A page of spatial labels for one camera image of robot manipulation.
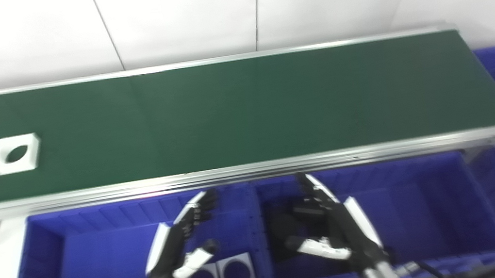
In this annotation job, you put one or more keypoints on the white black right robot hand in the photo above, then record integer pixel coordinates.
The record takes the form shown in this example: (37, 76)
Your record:
(354, 231)

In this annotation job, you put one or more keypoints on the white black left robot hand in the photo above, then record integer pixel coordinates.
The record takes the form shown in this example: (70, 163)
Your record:
(166, 254)

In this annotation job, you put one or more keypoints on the black part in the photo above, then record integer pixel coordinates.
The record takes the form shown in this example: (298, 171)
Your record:
(277, 225)

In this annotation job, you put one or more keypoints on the green conveyor belt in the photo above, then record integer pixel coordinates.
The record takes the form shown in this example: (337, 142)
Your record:
(224, 113)

